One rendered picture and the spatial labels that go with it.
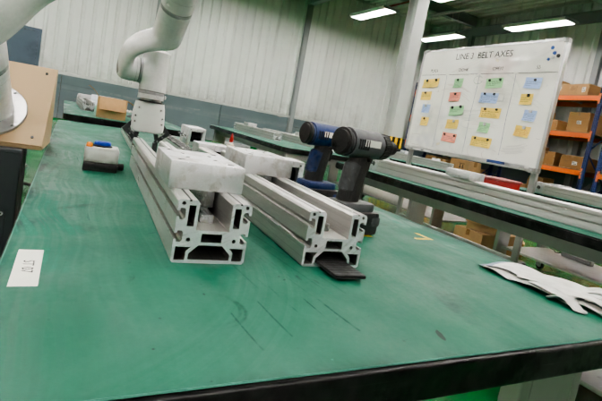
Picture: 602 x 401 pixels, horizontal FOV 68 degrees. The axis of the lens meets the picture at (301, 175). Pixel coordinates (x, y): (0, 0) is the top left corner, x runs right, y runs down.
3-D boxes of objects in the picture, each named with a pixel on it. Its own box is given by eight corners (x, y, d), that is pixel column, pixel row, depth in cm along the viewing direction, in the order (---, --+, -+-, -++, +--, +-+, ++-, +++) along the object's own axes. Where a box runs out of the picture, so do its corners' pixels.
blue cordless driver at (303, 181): (283, 200, 119) (298, 119, 117) (339, 203, 130) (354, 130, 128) (299, 207, 113) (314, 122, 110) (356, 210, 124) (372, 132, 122)
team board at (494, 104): (370, 234, 461) (409, 46, 439) (407, 236, 484) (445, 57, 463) (489, 295, 330) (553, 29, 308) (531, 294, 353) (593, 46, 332)
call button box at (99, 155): (82, 165, 117) (85, 140, 116) (122, 169, 121) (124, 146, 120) (81, 169, 109) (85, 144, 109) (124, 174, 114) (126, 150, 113)
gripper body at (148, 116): (166, 100, 149) (160, 133, 151) (133, 95, 145) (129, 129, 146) (168, 101, 143) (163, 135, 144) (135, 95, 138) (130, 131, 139)
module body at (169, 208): (129, 166, 129) (133, 137, 128) (164, 169, 133) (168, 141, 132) (169, 262, 57) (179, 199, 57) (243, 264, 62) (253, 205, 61)
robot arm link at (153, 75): (137, 89, 137) (167, 94, 142) (143, 46, 136) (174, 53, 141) (133, 88, 145) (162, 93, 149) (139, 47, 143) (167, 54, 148)
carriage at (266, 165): (221, 173, 108) (226, 145, 107) (263, 177, 113) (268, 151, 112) (241, 185, 93) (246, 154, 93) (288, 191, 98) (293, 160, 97)
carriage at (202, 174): (151, 184, 77) (158, 146, 76) (213, 191, 82) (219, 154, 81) (164, 206, 63) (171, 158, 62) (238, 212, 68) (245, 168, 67)
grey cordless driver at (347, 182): (310, 226, 93) (329, 123, 91) (370, 225, 106) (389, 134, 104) (335, 237, 87) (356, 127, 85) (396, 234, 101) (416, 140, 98)
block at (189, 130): (178, 142, 235) (181, 124, 234) (199, 145, 240) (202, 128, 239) (181, 144, 226) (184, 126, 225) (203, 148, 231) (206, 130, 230)
